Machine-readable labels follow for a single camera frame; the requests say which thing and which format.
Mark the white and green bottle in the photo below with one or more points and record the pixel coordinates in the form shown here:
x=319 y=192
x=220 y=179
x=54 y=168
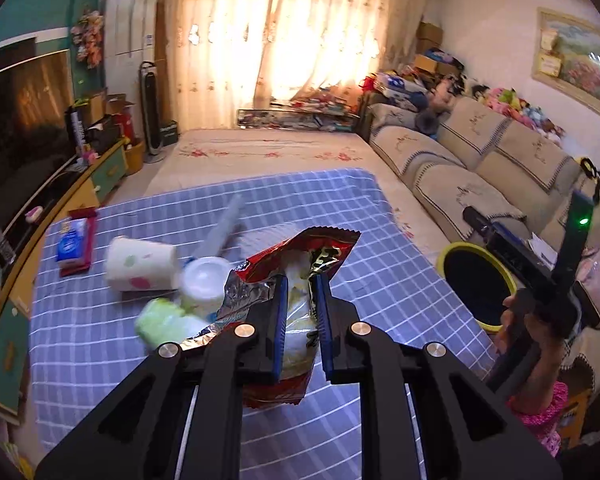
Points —
x=160 y=320

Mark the beige embroidered curtain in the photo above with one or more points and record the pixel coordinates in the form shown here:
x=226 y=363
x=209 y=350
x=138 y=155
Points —
x=280 y=35

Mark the wooden chair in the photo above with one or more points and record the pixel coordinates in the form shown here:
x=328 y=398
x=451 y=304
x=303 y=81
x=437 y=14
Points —
x=575 y=415

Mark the hanging flower decoration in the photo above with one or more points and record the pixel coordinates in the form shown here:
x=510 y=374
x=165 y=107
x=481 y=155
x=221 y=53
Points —
x=89 y=37

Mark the black bin with yellow rim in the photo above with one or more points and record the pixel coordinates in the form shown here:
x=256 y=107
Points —
x=472 y=285

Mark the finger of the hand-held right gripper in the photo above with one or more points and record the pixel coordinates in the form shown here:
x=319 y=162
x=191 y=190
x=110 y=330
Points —
x=480 y=222

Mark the beige floral mat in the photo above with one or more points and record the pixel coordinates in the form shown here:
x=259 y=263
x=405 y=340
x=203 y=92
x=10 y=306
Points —
x=260 y=152

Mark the loose white papers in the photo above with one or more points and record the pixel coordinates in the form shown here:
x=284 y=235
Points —
x=542 y=247

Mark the stacked cardboard boxes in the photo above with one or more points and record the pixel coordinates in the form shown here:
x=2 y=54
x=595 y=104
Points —
x=429 y=37

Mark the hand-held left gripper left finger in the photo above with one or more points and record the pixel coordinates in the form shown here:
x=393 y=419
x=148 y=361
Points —
x=279 y=330

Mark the red snack packet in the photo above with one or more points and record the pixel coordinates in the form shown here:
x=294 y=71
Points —
x=300 y=255

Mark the blue and white bag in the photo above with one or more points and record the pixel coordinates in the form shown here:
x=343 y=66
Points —
x=400 y=85

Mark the small pink toy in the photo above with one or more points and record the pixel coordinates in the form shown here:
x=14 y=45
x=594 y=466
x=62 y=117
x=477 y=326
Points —
x=34 y=215

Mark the grey plush toy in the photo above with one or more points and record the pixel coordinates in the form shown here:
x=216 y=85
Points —
x=426 y=120

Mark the low glass rack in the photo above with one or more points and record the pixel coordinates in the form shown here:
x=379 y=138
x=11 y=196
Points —
x=290 y=117

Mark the beige sofa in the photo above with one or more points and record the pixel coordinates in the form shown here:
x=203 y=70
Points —
x=455 y=160

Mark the flat red box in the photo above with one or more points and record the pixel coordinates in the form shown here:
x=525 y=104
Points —
x=75 y=269

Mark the yellow bucket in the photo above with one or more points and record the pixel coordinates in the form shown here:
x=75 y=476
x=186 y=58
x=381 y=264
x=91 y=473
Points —
x=135 y=157

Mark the person's right hand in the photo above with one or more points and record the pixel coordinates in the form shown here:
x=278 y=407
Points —
x=545 y=340

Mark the white standing air conditioner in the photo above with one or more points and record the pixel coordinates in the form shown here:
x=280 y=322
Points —
x=130 y=35

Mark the small black box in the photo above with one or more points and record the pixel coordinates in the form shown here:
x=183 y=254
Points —
x=168 y=134

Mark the large curved television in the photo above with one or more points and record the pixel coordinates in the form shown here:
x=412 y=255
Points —
x=20 y=120

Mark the white paper cup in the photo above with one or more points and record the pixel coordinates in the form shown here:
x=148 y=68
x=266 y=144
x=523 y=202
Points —
x=140 y=260

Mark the yellow and green television cabinet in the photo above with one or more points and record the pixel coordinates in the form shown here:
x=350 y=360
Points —
x=107 y=170

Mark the blue tissue pack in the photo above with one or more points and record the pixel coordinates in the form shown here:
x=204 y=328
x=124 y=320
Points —
x=72 y=245

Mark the grey plastic tube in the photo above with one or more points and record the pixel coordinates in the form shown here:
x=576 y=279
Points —
x=220 y=232

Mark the pile of plush toys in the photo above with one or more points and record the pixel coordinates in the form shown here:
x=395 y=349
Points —
x=515 y=105

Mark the open cardboard boxes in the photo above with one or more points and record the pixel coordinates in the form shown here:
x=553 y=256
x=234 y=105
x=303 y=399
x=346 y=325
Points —
x=102 y=107

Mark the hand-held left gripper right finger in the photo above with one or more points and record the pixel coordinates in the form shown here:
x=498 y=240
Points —
x=322 y=325

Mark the black tower fan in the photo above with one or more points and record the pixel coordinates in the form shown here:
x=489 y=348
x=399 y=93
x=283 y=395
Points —
x=152 y=110

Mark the red canister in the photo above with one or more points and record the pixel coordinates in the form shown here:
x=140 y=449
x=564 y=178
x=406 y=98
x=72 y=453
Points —
x=126 y=127

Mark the blue checked tablecloth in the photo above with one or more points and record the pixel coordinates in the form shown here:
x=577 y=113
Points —
x=380 y=260

